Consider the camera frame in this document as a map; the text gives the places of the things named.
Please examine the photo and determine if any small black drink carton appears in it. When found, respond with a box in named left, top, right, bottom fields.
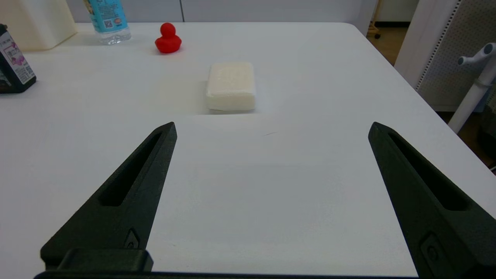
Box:
left=0, top=24, right=37, bottom=94

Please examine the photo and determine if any white rectangular sponge block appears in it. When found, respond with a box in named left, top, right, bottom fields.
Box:
left=206, top=62, right=256, bottom=114

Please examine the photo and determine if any red rubber duck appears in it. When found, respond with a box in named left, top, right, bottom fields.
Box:
left=155, top=22, right=182, bottom=53

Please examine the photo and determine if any white shelf rack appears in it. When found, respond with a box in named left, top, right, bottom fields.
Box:
left=394, top=0, right=496, bottom=112

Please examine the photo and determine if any thin stand leg with caster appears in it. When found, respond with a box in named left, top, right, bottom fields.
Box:
left=367, top=0, right=382, bottom=38

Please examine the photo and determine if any cream plastic storage bin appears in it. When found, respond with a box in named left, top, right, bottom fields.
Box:
left=0, top=0, right=78, bottom=52

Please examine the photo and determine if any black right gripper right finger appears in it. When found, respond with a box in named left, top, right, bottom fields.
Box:
left=368, top=122, right=496, bottom=279

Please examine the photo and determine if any clear water bottle blue label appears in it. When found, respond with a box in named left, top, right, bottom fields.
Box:
left=83, top=0, right=131, bottom=45

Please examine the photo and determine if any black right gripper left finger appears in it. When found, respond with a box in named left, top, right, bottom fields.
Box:
left=41, top=122, right=177, bottom=270

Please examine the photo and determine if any white side desk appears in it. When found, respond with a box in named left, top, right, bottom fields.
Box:
left=449, top=64, right=496, bottom=133

